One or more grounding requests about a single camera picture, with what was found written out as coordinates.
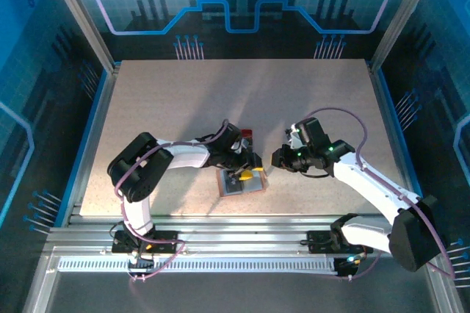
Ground blue edge strip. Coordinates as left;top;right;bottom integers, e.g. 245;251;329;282
377;68;433;228
54;68;111;228

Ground black controller board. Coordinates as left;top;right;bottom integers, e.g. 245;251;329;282
126;252;155;277
336;253;368;278

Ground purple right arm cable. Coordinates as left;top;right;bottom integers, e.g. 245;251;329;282
301;107;458;281

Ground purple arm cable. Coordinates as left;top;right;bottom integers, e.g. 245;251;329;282
301;107;458;281
114;118;231;283

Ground aluminium frame cross rails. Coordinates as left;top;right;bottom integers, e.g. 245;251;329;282
43;215;444;257

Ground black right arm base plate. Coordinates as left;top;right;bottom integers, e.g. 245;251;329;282
305;230;375;254

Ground aluminium side rail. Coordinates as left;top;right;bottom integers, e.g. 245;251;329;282
366;61;423;228
65;62;122;228

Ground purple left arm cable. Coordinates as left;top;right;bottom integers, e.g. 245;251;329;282
114;118;231;283

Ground white slotted cable duct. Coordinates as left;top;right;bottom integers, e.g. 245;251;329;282
57;256;339;274

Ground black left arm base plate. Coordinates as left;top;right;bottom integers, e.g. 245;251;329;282
111;230;180;254

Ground aluminium frame post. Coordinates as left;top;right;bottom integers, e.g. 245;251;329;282
369;0;444;71
40;0;119;73

